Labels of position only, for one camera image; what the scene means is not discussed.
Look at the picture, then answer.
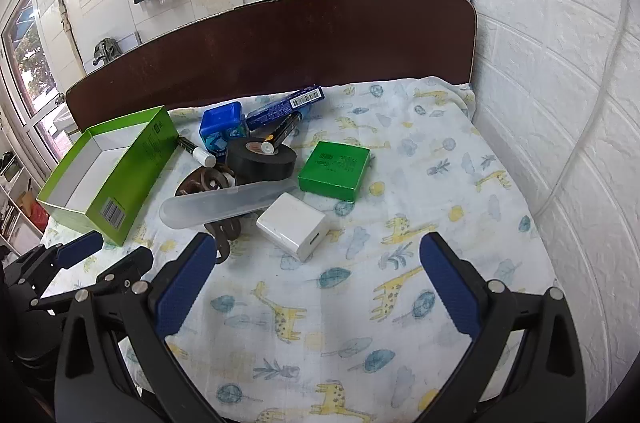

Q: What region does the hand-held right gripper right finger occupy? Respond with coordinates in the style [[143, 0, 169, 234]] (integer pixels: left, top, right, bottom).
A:
[[419, 232, 587, 423]]

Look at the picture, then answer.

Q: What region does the black marker with yellow print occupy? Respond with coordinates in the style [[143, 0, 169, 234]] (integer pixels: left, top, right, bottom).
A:
[[261, 111, 304, 155]]

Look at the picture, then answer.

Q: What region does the blue square plastic box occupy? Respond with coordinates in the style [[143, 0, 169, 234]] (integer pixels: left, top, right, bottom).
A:
[[199, 101, 249, 154]]

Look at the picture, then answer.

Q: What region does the white storage shelf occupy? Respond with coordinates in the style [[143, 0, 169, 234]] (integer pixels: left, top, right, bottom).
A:
[[0, 147, 51, 256]]

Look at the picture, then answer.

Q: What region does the white wall pipe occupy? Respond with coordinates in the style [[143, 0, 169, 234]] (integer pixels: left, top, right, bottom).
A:
[[542, 0, 632, 209]]

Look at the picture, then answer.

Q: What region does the brown wooden comb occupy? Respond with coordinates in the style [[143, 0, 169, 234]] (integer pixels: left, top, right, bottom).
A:
[[175, 167, 236, 199]]

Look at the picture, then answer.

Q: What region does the metal sink faucet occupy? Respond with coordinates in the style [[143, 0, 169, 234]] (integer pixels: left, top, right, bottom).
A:
[[92, 38, 122, 67]]

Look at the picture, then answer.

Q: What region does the giraffe printed blanket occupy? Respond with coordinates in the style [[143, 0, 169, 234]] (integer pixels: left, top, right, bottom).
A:
[[40, 76, 557, 423]]

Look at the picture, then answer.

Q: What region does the black marker with white cap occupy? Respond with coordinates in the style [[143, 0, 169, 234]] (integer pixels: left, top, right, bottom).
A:
[[176, 136, 217, 168]]

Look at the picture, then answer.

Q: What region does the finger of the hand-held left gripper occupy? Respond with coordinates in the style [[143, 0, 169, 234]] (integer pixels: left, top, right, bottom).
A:
[[30, 245, 154, 311], [0, 230, 104, 300]]

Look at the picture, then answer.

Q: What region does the small green box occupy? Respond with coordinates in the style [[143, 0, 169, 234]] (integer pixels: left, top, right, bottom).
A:
[[298, 141, 372, 204]]

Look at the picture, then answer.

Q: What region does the white charger adapter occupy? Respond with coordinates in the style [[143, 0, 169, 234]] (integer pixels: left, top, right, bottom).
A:
[[256, 192, 327, 262]]

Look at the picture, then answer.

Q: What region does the translucent plastic tube case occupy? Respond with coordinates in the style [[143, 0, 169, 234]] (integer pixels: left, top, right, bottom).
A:
[[159, 181, 297, 230]]

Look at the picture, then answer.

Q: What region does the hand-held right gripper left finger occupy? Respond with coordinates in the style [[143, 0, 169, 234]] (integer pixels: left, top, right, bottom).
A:
[[54, 232, 221, 423]]

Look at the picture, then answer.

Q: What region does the blue medicine box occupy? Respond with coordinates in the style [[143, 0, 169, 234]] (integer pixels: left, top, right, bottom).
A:
[[245, 84, 326, 130]]

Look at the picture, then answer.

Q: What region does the grey-brown hair clip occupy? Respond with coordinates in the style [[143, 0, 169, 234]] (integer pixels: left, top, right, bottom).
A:
[[204, 215, 257, 264]]

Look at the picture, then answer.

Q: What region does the glass door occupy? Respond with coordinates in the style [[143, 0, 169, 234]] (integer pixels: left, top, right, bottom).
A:
[[0, 0, 63, 164]]

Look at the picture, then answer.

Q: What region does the brown table board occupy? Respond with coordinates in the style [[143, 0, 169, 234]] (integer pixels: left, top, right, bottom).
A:
[[65, 0, 478, 135]]

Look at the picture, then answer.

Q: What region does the white sink basin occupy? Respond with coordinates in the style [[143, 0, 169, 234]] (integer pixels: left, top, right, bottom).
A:
[[50, 96, 82, 141]]

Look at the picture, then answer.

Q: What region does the green cardboard box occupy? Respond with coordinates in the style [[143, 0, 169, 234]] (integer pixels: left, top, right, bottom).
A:
[[36, 105, 180, 248]]

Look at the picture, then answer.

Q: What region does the black tape roll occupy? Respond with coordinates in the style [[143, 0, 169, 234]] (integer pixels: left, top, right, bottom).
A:
[[226, 136, 298, 185]]

